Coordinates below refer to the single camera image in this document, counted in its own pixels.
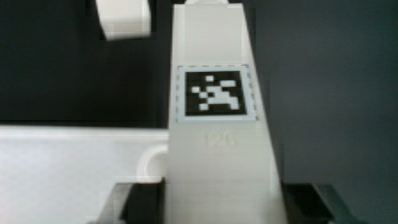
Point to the white leg with marker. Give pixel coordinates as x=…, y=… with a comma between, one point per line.
x=222, y=179

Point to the white desk top tray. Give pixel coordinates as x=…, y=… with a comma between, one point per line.
x=69, y=168

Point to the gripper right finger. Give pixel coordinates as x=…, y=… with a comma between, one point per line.
x=314, y=205

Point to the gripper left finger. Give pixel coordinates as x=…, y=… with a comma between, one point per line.
x=133, y=205

